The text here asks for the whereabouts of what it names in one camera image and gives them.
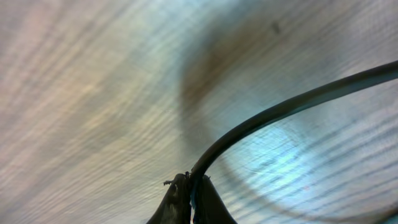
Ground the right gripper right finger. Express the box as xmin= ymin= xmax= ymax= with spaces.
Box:
xmin=193 ymin=175 xmax=237 ymax=224

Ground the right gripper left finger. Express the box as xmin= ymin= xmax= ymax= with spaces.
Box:
xmin=146 ymin=172 xmax=192 ymax=224

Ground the short black cable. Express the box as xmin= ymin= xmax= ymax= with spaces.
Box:
xmin=188 ymin=60 xmax=398 ymax=224

